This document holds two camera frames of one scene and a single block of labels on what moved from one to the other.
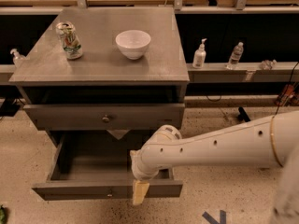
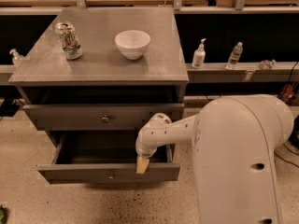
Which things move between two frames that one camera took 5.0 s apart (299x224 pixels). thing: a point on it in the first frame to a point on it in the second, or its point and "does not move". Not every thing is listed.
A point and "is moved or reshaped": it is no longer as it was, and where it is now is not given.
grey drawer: [97, 164] is moved or reshaped
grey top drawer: [103, 117] does not move
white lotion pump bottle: [200, 56] does not move
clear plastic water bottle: [235, 56] does not move
